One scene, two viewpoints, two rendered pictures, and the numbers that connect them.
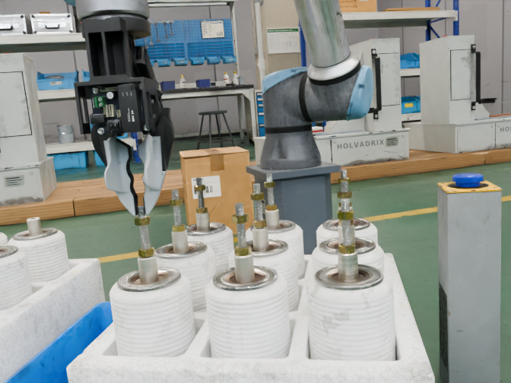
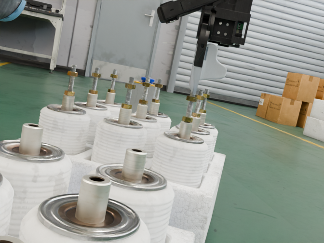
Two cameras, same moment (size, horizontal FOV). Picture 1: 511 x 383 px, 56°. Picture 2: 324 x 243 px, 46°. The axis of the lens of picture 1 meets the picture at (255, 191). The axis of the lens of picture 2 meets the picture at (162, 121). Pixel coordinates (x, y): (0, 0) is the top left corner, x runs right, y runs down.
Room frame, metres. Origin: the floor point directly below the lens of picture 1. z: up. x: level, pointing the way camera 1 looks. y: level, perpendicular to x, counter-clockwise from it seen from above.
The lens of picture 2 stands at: (0.59, 0.83, 0.37)
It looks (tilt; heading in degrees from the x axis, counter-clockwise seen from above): 8 degrees down; 271
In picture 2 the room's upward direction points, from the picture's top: 11 degrees clockwise
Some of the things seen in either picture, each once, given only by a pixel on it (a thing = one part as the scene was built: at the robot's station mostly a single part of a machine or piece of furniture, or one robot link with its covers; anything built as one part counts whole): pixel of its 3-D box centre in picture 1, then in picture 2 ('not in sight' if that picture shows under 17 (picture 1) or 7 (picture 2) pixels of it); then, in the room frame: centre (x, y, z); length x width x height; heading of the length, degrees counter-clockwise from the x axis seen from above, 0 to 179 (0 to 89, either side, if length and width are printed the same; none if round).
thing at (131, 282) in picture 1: (149, 280); (183, 137); (0.55, 0.14, 0.25); 0.08 x 0.08 x 0.01
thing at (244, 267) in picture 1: (244, 267); (194, 124); (0.53, 0.02, 0.26); 0.02 x 0.02 x 0.03
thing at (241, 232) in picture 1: (241, 235); (197, 106); (0.53, 0.02, 0.30); 0.01 x 0.01 x 0.08
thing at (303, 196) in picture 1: (294, 223); not in sight; (1.18, -0.09, 0.15); 0.19 x 0.19 x 0.30; 15
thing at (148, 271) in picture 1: (148, 269); (184, 130); (0.55, 0.14, 0.26); 0.02 x 0.02 x 0.03
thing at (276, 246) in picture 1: (261, 248); (140, 117); (0.65, 0.00, 0.25); 0.08 x 0.08 x 0.01
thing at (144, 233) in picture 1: (144, 237); (189, 109); (0.55, 0.14, 0.30); 0.01 x 0.01 x 0.08
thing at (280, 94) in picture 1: (289, 97); not in sight; (1.18, -0.10, 0.47); 0.13 x 0.12 x 0.14; 59
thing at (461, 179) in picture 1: (467, 182); (147, 81); (0.67, -0.30, 0.32); 0.04 x 0.04 x 0.02
